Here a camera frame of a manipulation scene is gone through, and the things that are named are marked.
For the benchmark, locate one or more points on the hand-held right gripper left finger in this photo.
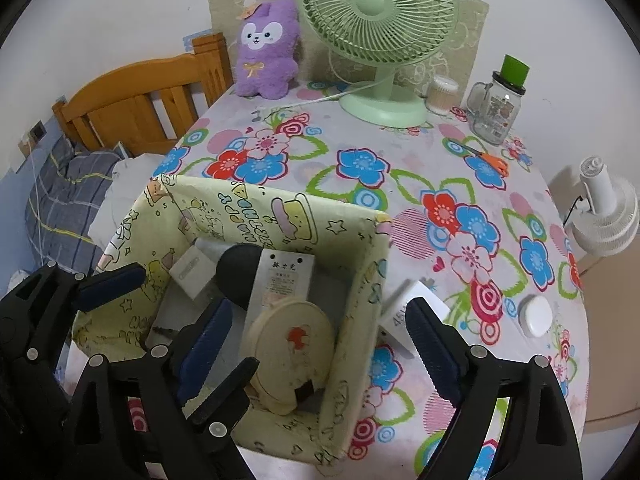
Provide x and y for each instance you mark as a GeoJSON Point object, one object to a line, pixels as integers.
{"type": "Point", "coordinates": [205, 345]}

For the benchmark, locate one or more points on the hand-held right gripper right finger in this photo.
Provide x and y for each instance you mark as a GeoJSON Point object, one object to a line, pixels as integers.
{"type": "Point", "coordinates": [430, 345]}

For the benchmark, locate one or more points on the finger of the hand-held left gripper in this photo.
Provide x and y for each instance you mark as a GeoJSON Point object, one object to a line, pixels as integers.
{"type": "Point", "coordinates": [225, 395]}
{"type": "Point", "coordinates": [110, 285]}

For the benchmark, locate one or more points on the white rounded box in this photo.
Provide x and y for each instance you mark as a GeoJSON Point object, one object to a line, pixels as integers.
{"type": "Point", "coordinates": [400, 310]}

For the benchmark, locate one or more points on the small white box grey label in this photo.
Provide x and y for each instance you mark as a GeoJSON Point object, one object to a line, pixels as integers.
{"type": "Point", "coordinates": [187, 270]}

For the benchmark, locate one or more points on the cream round container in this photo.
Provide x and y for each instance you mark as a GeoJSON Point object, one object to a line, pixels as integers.
{"type": "Point", "coordinates": [285, 345]}

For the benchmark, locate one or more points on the black phone stand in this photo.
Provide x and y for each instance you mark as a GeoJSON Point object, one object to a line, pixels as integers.
{"type": "Point", "coordinates": [237, 270]}

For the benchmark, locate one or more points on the tall white printed box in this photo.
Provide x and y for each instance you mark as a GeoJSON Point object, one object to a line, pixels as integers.
{"type": "Point", "coordinates": [280, 280]}

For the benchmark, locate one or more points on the yellow printed storage box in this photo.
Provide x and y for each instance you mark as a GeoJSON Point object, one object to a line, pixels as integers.
{"type": "Point", "coordinates": [240, 205]}

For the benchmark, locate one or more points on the grey plaid blanket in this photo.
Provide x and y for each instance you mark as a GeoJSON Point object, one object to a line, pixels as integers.
{"type": "Point", "coordinates": [65, 195]}

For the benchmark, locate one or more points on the white round lid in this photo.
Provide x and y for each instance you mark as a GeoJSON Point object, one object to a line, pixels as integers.
{"type": "Point", "coordinates": [535, 316]}

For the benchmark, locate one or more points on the white pillow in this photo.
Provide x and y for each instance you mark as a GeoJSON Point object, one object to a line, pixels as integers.
{"type": "Point", "coordinates": [130, 170]}

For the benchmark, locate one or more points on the floral tablecloth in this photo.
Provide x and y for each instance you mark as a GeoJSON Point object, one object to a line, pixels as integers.
{"type": "Point", "coordinates": [400, 200]}

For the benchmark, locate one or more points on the wooden bed headboard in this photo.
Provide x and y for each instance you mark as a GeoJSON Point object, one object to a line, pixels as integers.
{"type": "Point", "coordinates": [125, 85]}

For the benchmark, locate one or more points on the white standing fan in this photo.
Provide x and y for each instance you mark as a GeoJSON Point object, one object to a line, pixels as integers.
{"type": "Point", "coordinates": [605, 220]}

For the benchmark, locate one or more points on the glass mug with green lid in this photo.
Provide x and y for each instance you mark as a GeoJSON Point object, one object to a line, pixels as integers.
{"type": "Point", "coordinates": [495, 110]}

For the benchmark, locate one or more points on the clear cotton swab jar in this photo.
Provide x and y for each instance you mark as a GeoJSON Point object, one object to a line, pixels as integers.
{"type": "Point", "coordinates": [441, 97]}

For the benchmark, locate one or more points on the purple plush toy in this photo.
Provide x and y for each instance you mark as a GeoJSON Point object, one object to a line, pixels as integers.
{"type": "Point", "coordinates": [265, 60]}

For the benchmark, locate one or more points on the green desk fan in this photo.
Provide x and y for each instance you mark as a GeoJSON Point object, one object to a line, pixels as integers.
{"type": "Point", "coordinates": [370, 5]}

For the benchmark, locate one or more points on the wall power outlet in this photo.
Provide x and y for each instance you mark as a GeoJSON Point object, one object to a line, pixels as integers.
{"type": "Point", "coordinates": [37, 131]}

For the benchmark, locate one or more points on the beige patterned wall mat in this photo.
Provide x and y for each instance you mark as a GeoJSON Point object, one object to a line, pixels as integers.
{"type": "Point", "coordinates": [222, 5]}

